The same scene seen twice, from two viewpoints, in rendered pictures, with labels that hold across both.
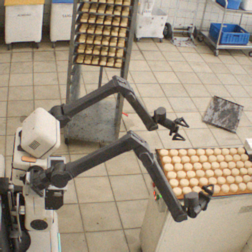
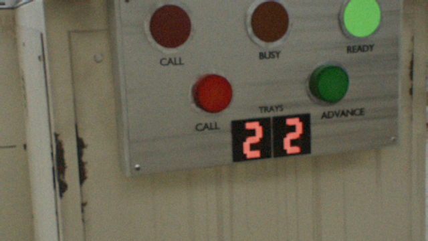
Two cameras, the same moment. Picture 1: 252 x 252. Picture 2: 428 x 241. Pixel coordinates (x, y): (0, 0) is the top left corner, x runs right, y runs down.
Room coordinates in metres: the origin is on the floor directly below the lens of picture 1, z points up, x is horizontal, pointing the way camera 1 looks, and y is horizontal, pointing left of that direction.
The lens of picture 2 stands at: (1.66, 0.29, 0.82)
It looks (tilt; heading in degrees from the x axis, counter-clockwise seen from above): 10 degrees down; 267
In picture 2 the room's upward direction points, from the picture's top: 2 degrees counter-clockwise
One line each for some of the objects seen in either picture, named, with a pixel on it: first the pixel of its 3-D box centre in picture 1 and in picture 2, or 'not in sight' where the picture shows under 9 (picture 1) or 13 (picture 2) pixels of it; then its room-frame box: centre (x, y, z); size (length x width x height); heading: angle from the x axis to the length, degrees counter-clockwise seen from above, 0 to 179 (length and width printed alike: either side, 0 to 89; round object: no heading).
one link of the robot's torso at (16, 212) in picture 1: (31, 207); not in sight; (1.47, 0.48, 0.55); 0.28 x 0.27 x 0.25; 14
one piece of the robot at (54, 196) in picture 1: (51, 178); not in sight; (1.44, 0.35, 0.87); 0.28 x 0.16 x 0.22; 14
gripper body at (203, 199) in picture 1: (199, 203); not in sight; (1.30, -0.41, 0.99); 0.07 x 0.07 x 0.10; 59
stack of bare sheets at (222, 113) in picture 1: (224, 113); not in sight; (3.70, -1.09, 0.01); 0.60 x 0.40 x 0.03; 161
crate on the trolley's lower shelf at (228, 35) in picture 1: (229, 33); not in sight; (5.67, -1.39, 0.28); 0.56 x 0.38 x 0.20; 116
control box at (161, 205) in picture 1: (159, 189); (262, 74); (1.59, -0.24, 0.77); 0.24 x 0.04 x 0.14; 15
